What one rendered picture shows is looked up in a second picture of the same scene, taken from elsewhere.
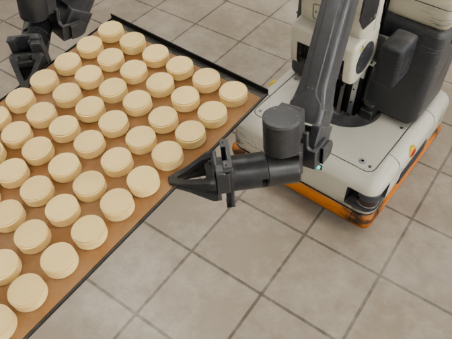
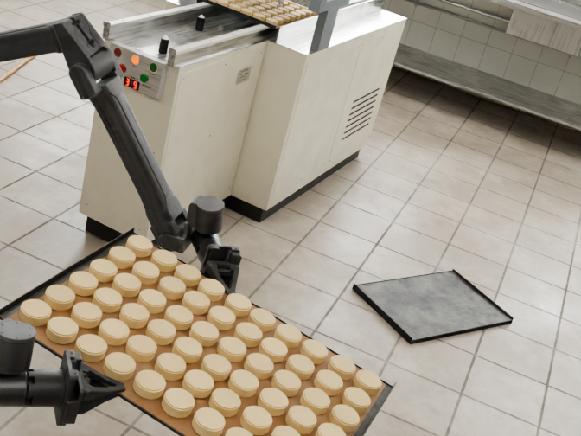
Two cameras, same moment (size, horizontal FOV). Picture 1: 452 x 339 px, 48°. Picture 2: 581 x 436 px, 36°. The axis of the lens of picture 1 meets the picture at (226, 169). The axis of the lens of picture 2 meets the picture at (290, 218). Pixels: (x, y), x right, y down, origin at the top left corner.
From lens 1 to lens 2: 181 cm
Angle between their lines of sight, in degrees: 83
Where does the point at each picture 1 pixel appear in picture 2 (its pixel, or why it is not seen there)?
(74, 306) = not seen: outside the picture
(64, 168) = (238, 344)
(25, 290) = (343, 362)
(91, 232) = (292, 330)
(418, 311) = (35, 418)
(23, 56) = (84, 380)
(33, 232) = (300, 361)
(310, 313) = not seen: outside the picture
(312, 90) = (169, 193)
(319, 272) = not seen: outside the picture
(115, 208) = (269, 317)
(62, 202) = (271, 344)
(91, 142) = (207, 327)
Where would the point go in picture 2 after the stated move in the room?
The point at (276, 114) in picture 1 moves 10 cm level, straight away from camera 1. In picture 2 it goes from (207, 205) to (158, 197)
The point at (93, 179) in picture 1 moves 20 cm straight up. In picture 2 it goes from (246, 327) to (271, 233)
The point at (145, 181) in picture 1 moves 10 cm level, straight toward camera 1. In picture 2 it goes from (242, 299) to (288, 296)
